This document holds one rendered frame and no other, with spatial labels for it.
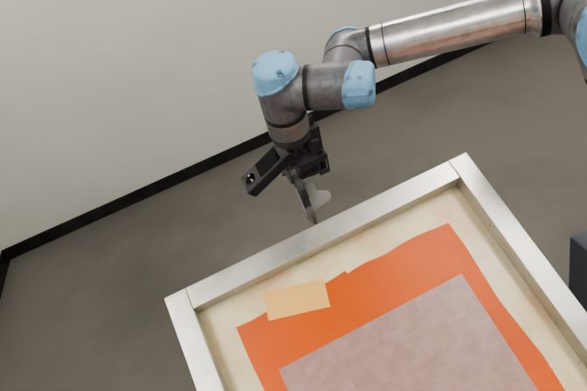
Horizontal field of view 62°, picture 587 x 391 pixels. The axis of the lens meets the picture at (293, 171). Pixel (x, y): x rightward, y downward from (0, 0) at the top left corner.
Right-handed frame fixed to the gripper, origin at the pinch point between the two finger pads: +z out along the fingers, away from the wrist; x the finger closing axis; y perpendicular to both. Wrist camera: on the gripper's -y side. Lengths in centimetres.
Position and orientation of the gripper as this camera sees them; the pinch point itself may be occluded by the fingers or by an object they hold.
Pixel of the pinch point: (297, 200)
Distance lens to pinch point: 102.7
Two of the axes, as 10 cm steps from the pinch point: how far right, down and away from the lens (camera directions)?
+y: 9.0, -4.2, 1.4
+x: -4.0, -6.5, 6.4
